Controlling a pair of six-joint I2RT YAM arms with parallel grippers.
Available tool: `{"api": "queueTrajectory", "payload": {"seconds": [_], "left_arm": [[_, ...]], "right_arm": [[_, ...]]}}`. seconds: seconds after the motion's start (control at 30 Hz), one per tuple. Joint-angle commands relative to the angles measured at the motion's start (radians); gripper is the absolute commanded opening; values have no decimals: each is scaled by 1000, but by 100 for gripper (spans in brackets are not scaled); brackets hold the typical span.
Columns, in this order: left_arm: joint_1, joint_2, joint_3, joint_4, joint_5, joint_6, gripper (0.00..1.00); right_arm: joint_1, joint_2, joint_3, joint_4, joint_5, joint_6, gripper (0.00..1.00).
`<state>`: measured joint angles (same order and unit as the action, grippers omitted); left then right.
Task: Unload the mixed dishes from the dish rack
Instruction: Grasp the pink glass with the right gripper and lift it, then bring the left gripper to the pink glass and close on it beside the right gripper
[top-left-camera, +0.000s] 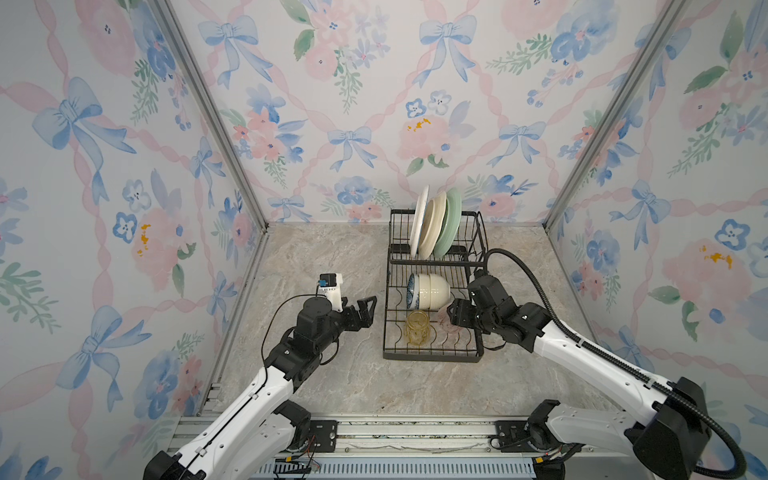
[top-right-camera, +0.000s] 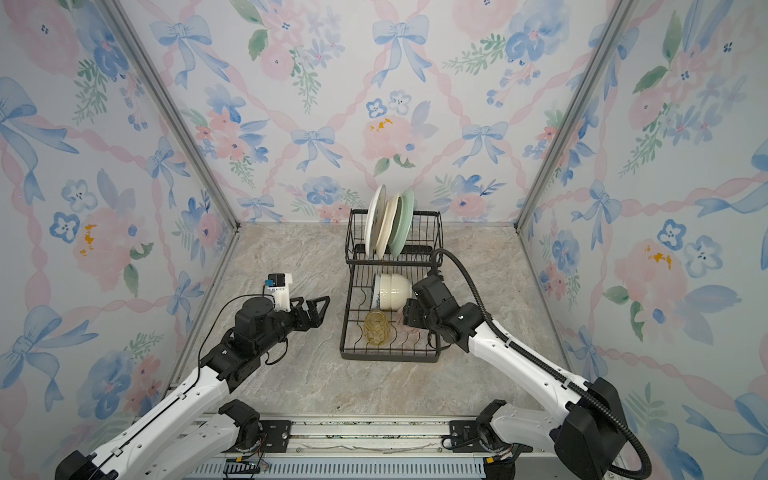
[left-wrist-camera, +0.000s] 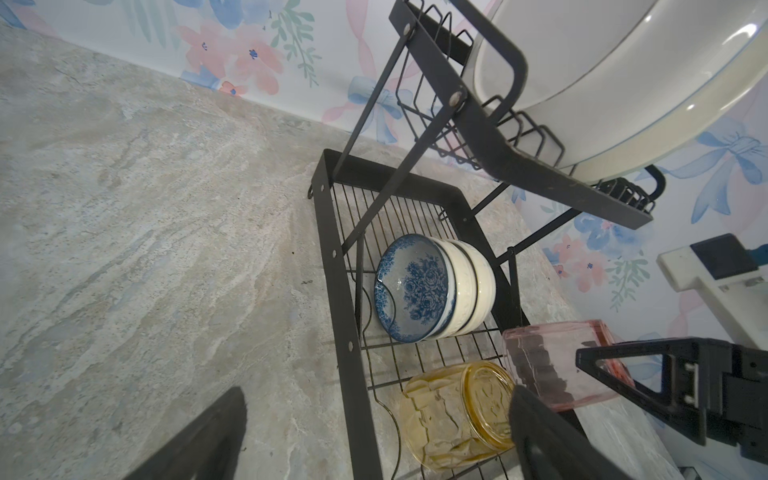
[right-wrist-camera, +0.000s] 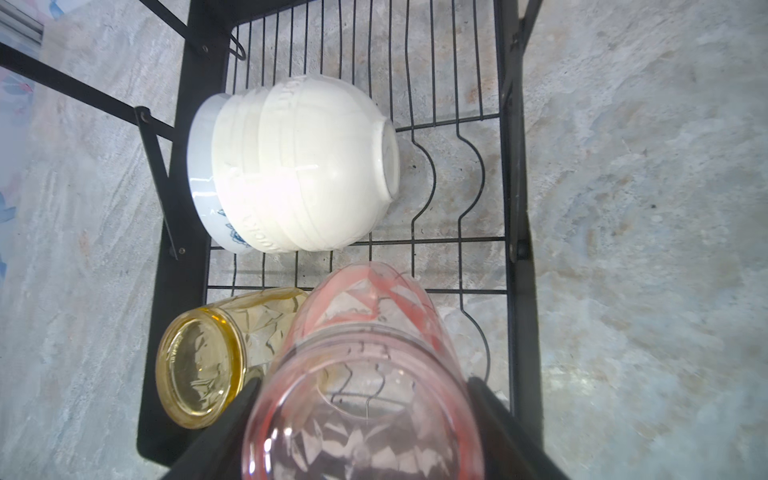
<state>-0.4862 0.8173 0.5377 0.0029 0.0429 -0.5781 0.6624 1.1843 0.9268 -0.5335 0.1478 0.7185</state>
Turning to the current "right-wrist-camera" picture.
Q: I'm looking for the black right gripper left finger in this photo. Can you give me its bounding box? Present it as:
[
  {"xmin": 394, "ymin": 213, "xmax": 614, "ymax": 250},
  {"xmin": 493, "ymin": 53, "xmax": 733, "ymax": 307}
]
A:
[{"xmin": 162, "ymin": 379, "xmax": 262, "ymax": 480}]

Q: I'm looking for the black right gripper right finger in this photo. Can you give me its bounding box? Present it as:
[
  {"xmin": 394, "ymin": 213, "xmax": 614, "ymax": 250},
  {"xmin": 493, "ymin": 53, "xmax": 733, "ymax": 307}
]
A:
[{"xmin": 467, "ymin": 377, "xmax": 568, "ymax": 480}]

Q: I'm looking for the yellow glass cup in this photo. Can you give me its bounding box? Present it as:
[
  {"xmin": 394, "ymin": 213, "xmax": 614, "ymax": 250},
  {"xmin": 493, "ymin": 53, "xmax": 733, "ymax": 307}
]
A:
[{"xmin": 155, "ymin": 288, "xmax": 308, "ymax": 430}]

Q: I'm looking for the pink glass cup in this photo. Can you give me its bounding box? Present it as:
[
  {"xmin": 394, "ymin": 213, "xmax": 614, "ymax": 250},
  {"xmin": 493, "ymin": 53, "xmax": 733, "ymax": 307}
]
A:
[{"xmin": 241, "ymin": 262, "xmax": 485, "ymax": 479}]

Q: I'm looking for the cream ribbed bowl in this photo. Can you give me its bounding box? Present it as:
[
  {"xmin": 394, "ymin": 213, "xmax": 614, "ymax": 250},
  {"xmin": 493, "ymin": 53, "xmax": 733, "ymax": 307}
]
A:
[{"xmin": 211, "ymin": 75, "xmax": 401, "ymax": 253}]

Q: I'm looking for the blue floral bowl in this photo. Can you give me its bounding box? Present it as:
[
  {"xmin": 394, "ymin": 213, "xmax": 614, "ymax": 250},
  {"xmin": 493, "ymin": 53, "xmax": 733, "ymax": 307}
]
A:
[{"xmin": 187, "ymin": 93, "xmax": 252, "ymax": 254}]

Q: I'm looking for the black wire dish rack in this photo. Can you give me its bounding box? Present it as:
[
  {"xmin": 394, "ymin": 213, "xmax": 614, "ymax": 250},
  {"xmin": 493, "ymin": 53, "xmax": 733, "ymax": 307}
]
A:
[{"xmin": 1, "ymin": 1, "xmax": 543, "ymax": 467}]

